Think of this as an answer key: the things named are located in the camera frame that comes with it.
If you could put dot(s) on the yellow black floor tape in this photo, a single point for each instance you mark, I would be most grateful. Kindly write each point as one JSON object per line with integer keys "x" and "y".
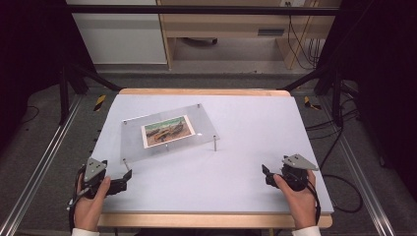
{"x": 99, "y": 102}
{"x": 309, "y": 103}

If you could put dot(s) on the light wooden desk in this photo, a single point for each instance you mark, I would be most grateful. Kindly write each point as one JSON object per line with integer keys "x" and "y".
{"x": 223, "y": 26}

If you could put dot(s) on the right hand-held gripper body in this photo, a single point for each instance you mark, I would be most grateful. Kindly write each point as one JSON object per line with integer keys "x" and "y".
{"x": 295, "y": 172}

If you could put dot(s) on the person's right hand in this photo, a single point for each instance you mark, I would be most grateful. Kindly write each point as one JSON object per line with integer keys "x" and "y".
{"x": 296, "y": 203}

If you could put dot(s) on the dark curtain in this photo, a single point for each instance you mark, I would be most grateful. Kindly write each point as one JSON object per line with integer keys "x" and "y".
{"x": 29, "y": 49}
{"x": 383, "y": 82}

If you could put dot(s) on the clear acrylic photo frame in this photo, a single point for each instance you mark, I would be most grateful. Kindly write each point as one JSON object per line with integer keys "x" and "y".
{"x": 170, "y": 132}

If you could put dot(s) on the wooden table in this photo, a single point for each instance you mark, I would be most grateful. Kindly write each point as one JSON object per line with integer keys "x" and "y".
{"x": 209, "y": 221}

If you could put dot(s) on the white-bordered landscape photo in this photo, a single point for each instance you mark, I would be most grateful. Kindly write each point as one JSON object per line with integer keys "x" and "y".
{"x": 167, "y": 131}

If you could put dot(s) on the aluminium floor rail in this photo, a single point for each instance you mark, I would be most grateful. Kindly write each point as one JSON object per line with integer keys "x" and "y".
{"x": 39, "y": 164}
{"x": 360, "y": 170}

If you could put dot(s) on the white table mat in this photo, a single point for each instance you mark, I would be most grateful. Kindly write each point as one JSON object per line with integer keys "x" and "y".
{"x": 229, "y": 177}

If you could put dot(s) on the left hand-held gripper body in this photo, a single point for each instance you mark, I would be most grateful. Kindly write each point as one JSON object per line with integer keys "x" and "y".
{"x": 94, "y": 175}

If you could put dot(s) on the white cabinet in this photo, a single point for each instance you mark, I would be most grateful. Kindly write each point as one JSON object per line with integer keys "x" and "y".
{"x": 121, "y": 36}

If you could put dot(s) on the black metal stand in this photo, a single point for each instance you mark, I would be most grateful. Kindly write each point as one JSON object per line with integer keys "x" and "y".
{"x": 337, "y": 95}
{"x": 64, "y": 95}

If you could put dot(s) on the person's left hand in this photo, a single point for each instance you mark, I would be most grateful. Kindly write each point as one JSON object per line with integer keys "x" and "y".
{"x": 88, "y": 206}

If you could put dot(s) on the black metal crossbar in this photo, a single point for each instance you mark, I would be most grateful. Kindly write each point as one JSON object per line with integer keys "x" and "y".
{"x": 196, "y": 10}

